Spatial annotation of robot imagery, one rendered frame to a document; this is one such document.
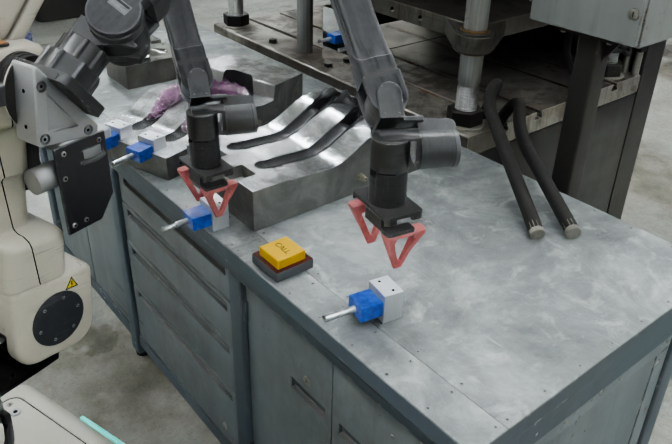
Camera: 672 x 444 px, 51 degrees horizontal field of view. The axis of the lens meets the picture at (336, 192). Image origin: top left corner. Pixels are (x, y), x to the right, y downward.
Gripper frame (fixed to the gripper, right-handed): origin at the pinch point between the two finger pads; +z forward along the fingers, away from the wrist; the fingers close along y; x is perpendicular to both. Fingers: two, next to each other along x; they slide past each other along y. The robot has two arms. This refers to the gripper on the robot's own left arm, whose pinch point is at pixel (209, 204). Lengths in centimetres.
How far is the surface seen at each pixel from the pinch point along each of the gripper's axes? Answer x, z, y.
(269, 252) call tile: -1.4, 1.3, -19.5
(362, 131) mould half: -35.3, -7.8, -3.4
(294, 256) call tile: -4.6, 1.7, -22.6
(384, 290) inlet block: -9.3, -0.1, -41.5
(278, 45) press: -78, 5, 95
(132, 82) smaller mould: -18, 2, 79
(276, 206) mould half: -11.0, 0.9, -6.9
